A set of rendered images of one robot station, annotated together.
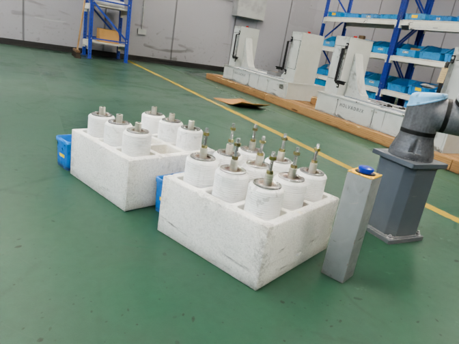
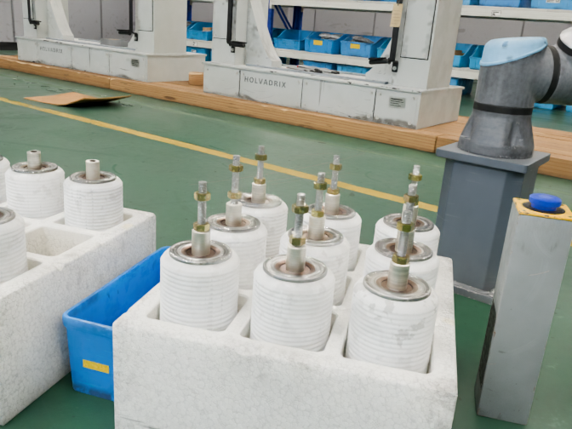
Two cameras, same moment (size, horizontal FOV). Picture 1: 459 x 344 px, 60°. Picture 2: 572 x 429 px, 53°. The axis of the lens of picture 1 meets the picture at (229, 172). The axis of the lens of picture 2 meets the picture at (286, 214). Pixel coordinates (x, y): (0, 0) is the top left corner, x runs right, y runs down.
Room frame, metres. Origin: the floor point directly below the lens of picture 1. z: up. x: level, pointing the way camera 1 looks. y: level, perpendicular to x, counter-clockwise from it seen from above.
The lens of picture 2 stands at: (0.50, 0.26, 0.52)
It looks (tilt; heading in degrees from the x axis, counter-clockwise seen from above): 18 degrees down; 335
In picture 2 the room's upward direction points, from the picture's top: 4 degrees clockwise
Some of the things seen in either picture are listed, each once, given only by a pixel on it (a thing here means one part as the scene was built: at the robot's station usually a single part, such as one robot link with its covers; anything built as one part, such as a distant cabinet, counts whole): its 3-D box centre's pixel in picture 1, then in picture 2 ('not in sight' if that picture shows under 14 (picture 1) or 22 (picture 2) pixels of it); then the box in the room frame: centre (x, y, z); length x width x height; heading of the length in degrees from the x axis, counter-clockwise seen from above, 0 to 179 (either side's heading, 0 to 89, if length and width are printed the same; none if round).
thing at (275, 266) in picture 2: (233, 170); (294, 268); (1.06, -0.01, 0.25); 0.08 x 0.08 x 0.01
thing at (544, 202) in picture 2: (365, 170); (544, 203); (1.03, -0.36, 0.32); 0.04 x 0.04 x 0.02
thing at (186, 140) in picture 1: (187, 151); (94, 228); (1.49, 0.17, 0.16); 0.10 x 0.10 x 0.18
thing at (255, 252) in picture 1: (248, 213); (306, 340); (1.15, -0.08, 0.09); 0.39 x 0.39 x 0.18; 52
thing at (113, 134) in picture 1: (117, 147); not in sight; (1.39, 0.42, 0.16); 0.10 x 0.10 x 0.18
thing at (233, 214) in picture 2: (229, 149); (233, 214); (1.22, 0.01, 0.26); 0.02 x 0.02 x 0.03
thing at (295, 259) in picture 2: (233, 165); (295, 258); (1.06, -0.01, 0.26); 0.02 x 0.02 x 0.03
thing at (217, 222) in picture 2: (228, 153); (233, 223); (1.22, 0.01, 0.25); 0.08 x 0.08 x 0.01
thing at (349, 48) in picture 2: not in sight; (366, 46); (5.92, -3.00, 0.36); 0.50 x 0.38 x 0.21; 121
